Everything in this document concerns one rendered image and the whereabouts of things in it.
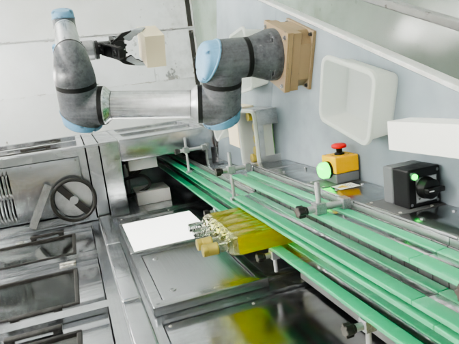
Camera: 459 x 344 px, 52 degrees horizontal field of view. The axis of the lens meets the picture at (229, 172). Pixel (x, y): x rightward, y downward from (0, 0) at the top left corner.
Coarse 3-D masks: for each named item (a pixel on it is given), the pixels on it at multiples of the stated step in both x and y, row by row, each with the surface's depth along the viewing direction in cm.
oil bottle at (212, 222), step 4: (240, 212) 153; (244, 212) 152; (224, 216) 151; (228, 216) 150; (232, 216) 149; (236, 216) 149; (240, 216) 148; (212, 220) 148; (216, 220) 147; (220, 220) 147; (208, 224) 148; (212, 224) 146
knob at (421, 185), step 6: (420, 180) 93; (426, 180) 92; (432, 180) 92; (420, 186) 93; (426, 186) 92; (432, 186) 92; (438, 186) 92; (444, 186) 92; (420, 192) 93; (426, 192) 91; (432, 192) 91; (438, 192) 93; (426, 198) 93; (432, 198) 93
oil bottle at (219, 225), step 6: (246, 216) 146; (252, 216) 146; (222, 222) 144; (228, 222) 143; (234, 222) 142; (240, 222) 142; (246, 222) 142; (216, 228) 141; (222, 228) 140; (216, 234) 141
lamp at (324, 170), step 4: (320, 164) 122; (324, 164) 122; (328, 164) 122; (320, 168) 122; (324, 168) 121; (328, 168) 121; (332, 168) 122; (320, 172) 122; (324, 172) 121; (328, 172) 121; (332, 172) 122; (320, 176) 123; (324, 176) 122; (328, 176) 122; (332, 176) 123
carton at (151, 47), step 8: (144, 32) 181; (152, 32) 181; (160, 32) 181; (144, 40) 177; (152, 40) 177; (160, 40) 178; (144, 48) 181; (152, 48) 179; (160, 48) 180; (144, 56) 184; (152, 56) 180; (160, 56) 181; (152, 64) 182; (160, 64) 183
